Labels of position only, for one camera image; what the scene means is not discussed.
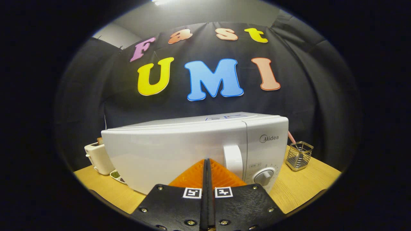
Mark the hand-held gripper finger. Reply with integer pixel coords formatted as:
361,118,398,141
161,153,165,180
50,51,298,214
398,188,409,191
207,158,286,231
131,159,209,231

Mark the white microwave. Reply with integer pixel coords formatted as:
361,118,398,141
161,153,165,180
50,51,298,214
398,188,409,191
101,112,289,195

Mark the white divided condiment dish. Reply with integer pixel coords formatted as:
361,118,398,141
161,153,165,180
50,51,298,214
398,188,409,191
109,169,127,185

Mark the white toaster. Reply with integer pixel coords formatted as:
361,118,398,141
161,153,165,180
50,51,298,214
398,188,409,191
84,142,115,175

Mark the wire mesh holder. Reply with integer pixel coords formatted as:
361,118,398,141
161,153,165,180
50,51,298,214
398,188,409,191
286,141,314,171

